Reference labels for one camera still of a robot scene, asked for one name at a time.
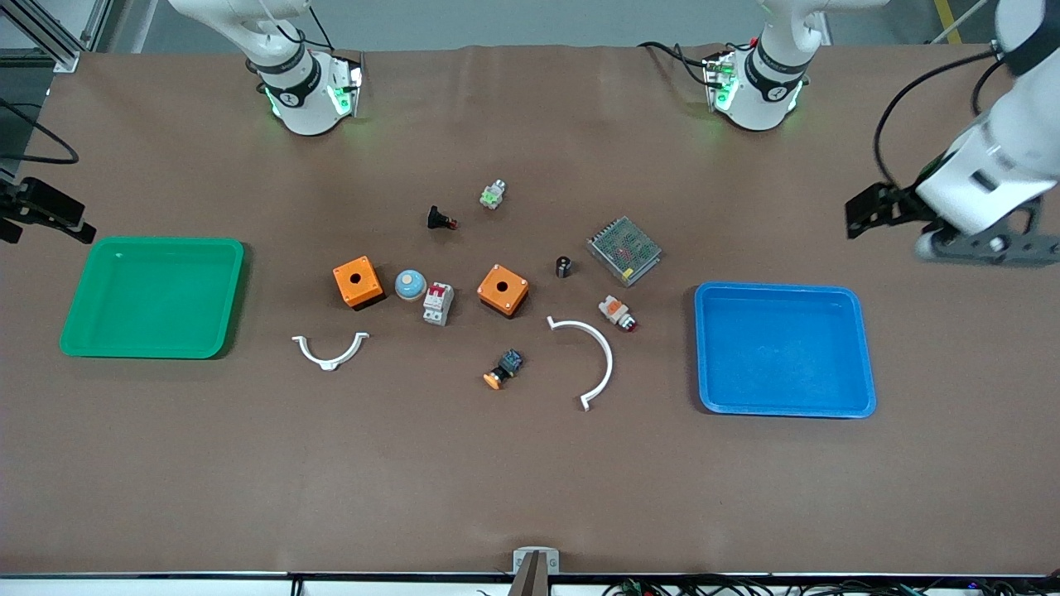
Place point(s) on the orange button enclosure box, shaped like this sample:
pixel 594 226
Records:
pixel 502 290
pixel 358 281

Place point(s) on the metal mesh power supply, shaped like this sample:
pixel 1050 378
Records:
pixel 624 251

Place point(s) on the aluminium frame profile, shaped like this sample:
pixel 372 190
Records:
pixel 50 37

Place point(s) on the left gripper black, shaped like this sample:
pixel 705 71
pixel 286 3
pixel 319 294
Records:
pixel 900 206

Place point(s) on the black red small button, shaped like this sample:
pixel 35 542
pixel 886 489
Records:
pixel 437 218

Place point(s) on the black cylindrical capacitor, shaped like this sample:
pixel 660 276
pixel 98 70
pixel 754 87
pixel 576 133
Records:
pixel 564 267

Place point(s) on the blue plastic tray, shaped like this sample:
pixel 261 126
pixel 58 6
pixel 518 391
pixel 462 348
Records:
pixel 782 352

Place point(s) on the small white curved bracket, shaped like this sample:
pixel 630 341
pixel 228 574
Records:
pixel 331 362

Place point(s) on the white red circuit breaker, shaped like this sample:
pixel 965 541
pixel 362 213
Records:
pixel 438 305

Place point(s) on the blue dome push button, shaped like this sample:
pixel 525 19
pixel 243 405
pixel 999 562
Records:
pixel 410 285

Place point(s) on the green plastic tray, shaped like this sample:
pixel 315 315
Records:
pixel 149 298

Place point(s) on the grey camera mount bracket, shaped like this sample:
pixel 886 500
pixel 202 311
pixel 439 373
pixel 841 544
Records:
pixel 536 559

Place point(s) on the brown table cover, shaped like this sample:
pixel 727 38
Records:
pixel 530 480

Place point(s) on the large white curved bracket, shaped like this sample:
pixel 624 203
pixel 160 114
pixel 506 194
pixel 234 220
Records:
pixel 609 356

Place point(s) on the green white switch module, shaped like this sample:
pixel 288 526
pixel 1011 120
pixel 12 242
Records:
pixel 493 195

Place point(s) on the orange white red switch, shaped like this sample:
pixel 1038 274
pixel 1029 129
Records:
pixel 615 311

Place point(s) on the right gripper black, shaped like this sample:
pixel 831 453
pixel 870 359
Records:
pixel 27 201

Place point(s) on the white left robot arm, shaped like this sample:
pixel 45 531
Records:
pixel 766 91

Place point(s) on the orange capped push button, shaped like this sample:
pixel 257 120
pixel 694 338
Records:
pixel 505 368

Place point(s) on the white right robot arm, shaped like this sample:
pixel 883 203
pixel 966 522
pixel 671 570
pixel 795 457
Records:
pixel 298 91

